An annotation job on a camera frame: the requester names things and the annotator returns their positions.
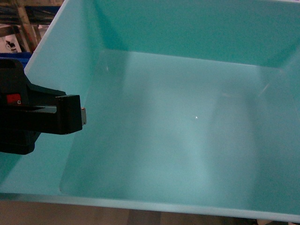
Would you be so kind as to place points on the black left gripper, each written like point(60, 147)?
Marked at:
point(19, 97)

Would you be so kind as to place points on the light teal plastic bin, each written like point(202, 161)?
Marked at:
point(193, 106)

